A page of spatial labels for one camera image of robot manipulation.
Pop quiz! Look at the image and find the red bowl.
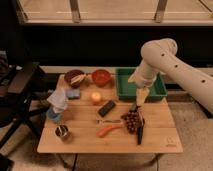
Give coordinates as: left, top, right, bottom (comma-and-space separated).
91, 69, 111, 87

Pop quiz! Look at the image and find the yellow round fruit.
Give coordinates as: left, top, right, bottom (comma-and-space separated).
91, 92, 102, 105

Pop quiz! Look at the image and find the light blue cup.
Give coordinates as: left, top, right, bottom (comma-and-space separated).
46, 108, 61, 123

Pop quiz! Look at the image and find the wooden folding table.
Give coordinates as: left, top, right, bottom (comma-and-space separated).
37, 78, 183, 153

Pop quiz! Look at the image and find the small metal fork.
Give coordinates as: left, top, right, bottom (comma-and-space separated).
95, 120, 121, 124

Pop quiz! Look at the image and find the blue sponge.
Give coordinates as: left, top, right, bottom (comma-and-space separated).
66, 89, 80, 99

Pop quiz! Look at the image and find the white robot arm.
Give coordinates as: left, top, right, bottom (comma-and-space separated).
134, 38, 213, 114

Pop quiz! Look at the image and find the small metal can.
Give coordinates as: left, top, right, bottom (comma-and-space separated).
55, 125, 71, 141

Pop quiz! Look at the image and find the bunch of dark grapes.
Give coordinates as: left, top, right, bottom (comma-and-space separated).
121, 112, 140, 134

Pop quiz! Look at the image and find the white crumpled cloth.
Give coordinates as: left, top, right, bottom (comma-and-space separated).
47, 88, 68, 113

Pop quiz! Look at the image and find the banana in bowl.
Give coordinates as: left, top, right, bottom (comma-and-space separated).
71, 74, 86, 84

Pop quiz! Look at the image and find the green plastic bin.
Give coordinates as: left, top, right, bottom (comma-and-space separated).
115, 67, 168, 102

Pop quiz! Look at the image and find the black office chair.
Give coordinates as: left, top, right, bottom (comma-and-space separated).
0, 50, 48, 149

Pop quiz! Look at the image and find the black rectangular block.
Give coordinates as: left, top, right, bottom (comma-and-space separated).
98, 100, 116, 117

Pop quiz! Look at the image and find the dark maroon bowl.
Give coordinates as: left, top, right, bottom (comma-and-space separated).
64, 69, 85, 88

